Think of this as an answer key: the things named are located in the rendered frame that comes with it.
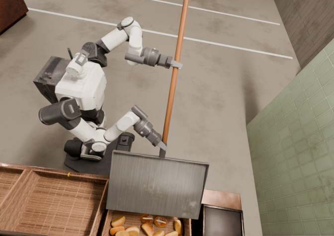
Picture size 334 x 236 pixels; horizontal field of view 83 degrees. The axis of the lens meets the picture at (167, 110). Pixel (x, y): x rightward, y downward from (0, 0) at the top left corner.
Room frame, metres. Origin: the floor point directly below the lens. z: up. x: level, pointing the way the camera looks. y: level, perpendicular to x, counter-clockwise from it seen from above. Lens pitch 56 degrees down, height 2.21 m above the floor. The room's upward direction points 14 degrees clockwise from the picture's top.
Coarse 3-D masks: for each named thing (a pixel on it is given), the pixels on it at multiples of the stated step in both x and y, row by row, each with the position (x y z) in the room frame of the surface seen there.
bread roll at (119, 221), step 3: (123, 216) 0.09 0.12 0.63; (117, 219) 0.06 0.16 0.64; (120, 219) 0.06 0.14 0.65; (123, 219) 0.07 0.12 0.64; (114, 222) 0.04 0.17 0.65; (117, 222) 0.04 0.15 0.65; (120, 222) 0.05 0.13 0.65; (123, 222) 0.05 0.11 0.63; (111, 225) 0.02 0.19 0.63; (114, 225) 0.02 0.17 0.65; (117, 225) 0.03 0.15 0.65; (120, 225) 0.03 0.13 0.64
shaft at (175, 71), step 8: (184, 0) 1.01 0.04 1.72; (184, 8) 0.98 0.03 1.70; (184, 16) 0.95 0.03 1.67; (184, 24) 0.92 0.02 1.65; (176, 48) 0.83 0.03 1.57; (176, 56) 0.80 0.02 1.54; (176, 72) 0.74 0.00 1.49; (168, 96) 0.64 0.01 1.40; (168, 104) 0.60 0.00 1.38; (168, 112) 0.57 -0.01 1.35; (168, 120) 0.54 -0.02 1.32; (168, 128) 0.51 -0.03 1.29
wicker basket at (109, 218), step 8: (112, 216) 0.07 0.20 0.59; (120, 216) 0.09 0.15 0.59; (136, 216) 0.11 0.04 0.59; (160, 216) 0.15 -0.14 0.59; (168, 216) 0.16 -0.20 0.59; (104, 224) 0.01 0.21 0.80; (128, 224) 0.05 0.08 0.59; (136, 224) 0.06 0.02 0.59; (152, 224) 0.08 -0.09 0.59; (168, 224) 0.11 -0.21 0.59; (184, 224) 0.13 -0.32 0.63; (104, 232) -0.03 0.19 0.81; (168, 232) 0.06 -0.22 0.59; (184, 232) 0.08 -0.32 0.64
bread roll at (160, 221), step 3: (156, 219) 0.12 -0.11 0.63; (159, 219) 0.12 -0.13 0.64; (162, 219) 0.13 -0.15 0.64; (165, 219) 0.13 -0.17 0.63; (156, 222) 0.10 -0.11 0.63; (159, 222) 0.10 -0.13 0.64; (162, 222) 0.11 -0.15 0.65; (165, 222) 0.11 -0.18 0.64; (156, 225) 0.08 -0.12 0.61; (159, 225) 0.09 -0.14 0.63; (162, 225) 0.09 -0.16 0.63; (165, 225) 0.09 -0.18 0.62
